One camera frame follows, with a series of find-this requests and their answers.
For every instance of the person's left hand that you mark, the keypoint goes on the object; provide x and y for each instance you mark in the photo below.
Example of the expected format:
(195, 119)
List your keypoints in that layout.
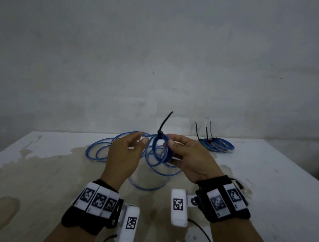
(124, 159)

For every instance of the person's right hand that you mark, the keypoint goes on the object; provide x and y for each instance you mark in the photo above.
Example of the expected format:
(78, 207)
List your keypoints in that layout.
(197, 162)

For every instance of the bundle of black cable ties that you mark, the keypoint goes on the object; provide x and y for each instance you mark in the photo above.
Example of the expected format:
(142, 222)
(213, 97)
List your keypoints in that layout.
(238, 183)

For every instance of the black left wristband with markers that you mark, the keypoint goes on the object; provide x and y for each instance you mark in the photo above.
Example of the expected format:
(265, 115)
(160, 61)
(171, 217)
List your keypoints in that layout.
(89, 207)

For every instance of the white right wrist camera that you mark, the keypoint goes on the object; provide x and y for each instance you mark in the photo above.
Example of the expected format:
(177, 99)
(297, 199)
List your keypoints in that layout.
(178, 207)

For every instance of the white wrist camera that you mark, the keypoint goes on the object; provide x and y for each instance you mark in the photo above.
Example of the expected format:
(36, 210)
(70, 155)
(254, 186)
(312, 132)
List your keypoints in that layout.
(130, 222)
(178, 207)

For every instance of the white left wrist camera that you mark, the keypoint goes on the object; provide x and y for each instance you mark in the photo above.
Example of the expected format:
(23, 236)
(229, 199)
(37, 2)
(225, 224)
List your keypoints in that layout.
(130, 222)

